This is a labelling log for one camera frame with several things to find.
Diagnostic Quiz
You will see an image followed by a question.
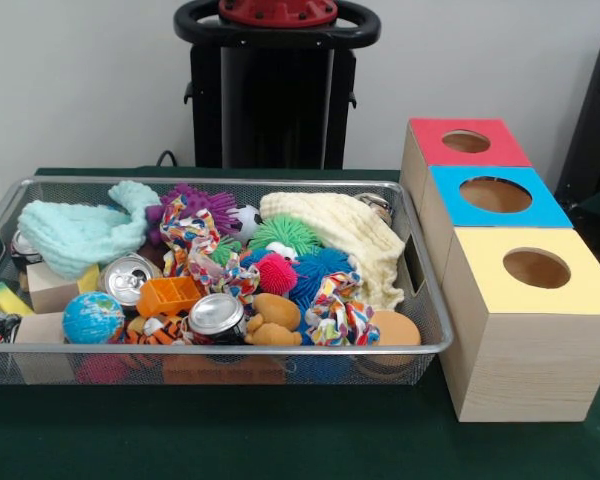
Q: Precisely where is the colourful knotted rope toy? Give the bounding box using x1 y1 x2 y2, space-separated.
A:
159 194 261 306

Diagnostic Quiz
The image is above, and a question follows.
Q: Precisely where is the silver mesh bin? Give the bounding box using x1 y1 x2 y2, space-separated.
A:
0 175 455 386

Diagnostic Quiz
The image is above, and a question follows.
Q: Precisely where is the wooden box with three holes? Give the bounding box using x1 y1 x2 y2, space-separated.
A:
398 117 600 424

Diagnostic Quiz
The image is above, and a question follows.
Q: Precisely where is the cream cloth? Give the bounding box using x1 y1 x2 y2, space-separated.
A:
258 191 406 311

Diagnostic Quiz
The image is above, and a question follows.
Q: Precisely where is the small soccer ball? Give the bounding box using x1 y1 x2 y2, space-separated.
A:
226 203 264 241

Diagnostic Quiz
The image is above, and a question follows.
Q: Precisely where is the orange plush toy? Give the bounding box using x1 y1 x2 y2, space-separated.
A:
243 292 304 347

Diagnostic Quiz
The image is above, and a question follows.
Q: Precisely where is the purple spiky ball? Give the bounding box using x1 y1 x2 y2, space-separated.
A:
146 182 241 246

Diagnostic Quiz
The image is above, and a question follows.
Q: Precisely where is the silver drink can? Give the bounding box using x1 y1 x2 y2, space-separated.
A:
99 253 161 307
187 292 249 345

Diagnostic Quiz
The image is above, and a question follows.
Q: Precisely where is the orange plastic crate toy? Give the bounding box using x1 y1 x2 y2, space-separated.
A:
136 274 207 319

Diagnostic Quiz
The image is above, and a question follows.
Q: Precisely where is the dark green cloth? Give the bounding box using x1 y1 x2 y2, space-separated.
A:
0 167 600 480

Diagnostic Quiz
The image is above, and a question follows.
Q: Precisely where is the blue globe ball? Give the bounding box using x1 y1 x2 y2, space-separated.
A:
61 291 126 345

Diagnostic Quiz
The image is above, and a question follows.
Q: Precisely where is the mint green cloth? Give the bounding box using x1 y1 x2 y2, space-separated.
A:
17 180 162 280

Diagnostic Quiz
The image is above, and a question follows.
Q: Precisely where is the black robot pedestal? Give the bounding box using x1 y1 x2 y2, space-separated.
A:
173 0 382 170

